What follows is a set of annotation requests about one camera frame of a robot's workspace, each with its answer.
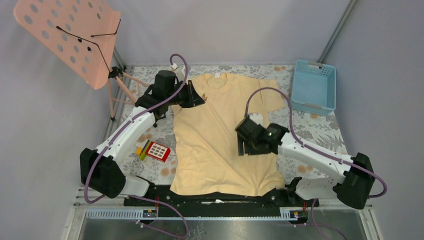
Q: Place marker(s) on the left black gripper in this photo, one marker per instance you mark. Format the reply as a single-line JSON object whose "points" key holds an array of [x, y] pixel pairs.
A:
{"points": [[193, 99]]}

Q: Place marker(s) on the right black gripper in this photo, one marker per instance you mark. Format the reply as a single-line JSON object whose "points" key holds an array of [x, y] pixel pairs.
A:
{"points": [[247, 150]]}

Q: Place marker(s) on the yellow shirt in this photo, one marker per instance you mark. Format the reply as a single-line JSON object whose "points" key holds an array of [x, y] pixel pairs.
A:
{"points": [[206, 140]]}

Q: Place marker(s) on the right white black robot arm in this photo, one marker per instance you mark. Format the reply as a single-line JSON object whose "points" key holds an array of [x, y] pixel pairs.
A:
{"points": [[348, 178]]}

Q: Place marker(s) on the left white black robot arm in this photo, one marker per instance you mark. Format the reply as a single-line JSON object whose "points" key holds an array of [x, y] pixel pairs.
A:
{"points": [[100, 167]]}

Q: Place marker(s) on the red box with white squares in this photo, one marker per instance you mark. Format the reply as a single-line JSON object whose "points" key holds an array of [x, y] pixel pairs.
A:
{"points": [[158, 152]]}

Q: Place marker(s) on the small multicolour block toy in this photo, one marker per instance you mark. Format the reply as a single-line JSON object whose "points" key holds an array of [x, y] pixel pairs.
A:
{"points": [[143, 149]]}

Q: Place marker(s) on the floral patterned table mat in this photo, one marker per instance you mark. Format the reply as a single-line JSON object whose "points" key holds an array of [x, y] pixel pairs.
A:
{"points": [[321, 130]]}

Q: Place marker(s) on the light blue plastic basket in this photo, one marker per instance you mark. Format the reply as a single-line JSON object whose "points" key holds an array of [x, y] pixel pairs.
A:
{"points": [[313, 88]]}

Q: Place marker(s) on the pink perforated music stand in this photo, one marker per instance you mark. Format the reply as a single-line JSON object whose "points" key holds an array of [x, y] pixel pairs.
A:
{"points": [[82, 34]]}

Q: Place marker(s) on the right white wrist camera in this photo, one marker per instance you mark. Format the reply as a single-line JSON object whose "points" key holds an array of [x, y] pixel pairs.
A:
{"points": [[257, 118]]}

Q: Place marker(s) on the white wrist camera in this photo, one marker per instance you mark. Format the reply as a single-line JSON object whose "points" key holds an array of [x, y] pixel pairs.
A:
{"points": [[257, 118], [180, 71]]}

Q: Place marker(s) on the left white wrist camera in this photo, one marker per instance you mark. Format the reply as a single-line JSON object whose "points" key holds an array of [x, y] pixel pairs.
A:
{"points": [[180, 71]]}

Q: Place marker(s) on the grey slotted cable duct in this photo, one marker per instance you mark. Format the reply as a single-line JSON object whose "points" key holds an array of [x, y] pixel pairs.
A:
{"points": [[280, 214]]}

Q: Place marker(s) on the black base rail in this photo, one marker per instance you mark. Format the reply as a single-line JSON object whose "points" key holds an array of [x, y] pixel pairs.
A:
{"points": [[220, 203]]}

